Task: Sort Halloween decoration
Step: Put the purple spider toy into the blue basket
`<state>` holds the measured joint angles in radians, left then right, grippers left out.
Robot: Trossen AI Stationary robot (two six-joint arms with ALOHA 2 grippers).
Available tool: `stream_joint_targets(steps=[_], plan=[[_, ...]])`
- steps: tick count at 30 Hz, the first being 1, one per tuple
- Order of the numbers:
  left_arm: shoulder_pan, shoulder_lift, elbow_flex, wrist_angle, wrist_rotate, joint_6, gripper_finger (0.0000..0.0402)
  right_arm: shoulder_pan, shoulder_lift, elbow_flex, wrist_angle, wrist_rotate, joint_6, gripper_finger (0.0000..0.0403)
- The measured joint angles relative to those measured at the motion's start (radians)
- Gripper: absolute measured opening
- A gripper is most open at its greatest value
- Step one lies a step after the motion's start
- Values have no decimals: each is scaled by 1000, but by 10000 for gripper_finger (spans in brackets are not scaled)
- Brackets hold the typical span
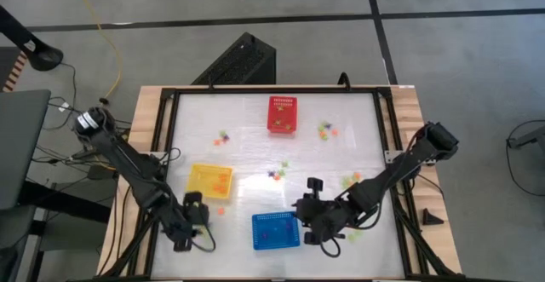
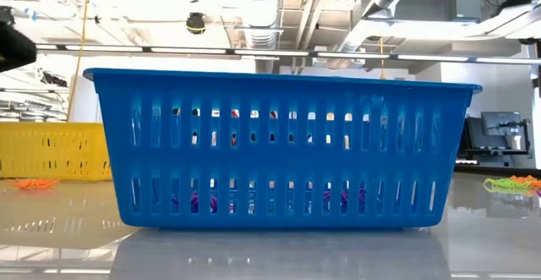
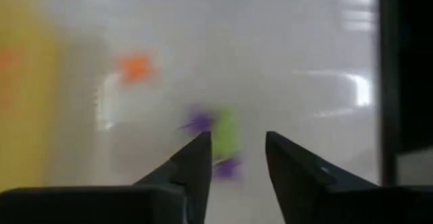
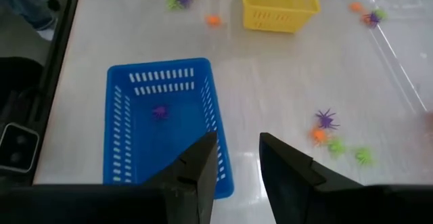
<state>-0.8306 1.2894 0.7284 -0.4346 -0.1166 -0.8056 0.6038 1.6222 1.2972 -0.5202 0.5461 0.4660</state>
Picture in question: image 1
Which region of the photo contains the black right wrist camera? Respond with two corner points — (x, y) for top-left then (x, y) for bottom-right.
(307, 177), (324, 198)

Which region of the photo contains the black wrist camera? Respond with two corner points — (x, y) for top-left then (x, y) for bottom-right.
(307, 177), (324, 198)
(182, 191), (210, 227)

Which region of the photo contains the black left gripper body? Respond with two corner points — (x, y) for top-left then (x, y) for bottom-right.
(163, 204), (197, 240)

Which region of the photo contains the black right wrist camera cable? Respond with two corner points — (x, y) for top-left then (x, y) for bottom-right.
(318, 237), (342, 258)

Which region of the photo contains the dark grey side table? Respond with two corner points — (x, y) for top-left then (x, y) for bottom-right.
(0, 89), (53, 211)

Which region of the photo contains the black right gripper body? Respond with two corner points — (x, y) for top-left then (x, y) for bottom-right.
(293, 196), (348, 234)

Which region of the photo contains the black computer tower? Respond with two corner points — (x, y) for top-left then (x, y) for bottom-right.
(191, 31), (278, 86)

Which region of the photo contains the black left wrist camera cable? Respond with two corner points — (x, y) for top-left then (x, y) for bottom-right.
(191, 224), (217, 254)

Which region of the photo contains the yellow slotted plastic basket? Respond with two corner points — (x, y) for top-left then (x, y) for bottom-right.
(185, 163), (235, 201)

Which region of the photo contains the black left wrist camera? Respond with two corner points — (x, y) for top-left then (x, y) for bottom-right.
(182, 191), (210, 227)

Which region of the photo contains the black stand foot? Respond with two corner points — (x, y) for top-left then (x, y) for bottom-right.
(506, 124), (545, 150)

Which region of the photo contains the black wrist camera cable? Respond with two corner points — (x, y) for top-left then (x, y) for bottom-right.
(318, 237), (342, 258)
(191, 224), (217, 254)

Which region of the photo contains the orange black striped strip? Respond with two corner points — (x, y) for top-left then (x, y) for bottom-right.
(1, 50), (27, 93)

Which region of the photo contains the black stand base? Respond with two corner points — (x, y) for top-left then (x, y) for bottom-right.
(0, 3), (65, 72)

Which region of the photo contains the red slotted plastic basket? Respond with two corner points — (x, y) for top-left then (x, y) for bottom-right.
(266, 95), (299, 135)

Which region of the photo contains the black triangular bracket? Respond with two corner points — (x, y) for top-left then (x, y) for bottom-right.
(422, 207), (445, 226)

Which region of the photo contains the yellow power cable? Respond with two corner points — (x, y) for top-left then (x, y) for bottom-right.
(64, 0), (123, 101)

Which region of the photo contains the black floor cable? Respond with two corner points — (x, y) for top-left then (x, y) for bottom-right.
(505, 118), (545, 198)

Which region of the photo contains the silver metal bracket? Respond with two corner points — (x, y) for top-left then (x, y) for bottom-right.
(384, 148), (404, 164)

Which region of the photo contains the blue slotted plastic basket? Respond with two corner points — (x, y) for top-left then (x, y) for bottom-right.
(250, 211), (301, 251)

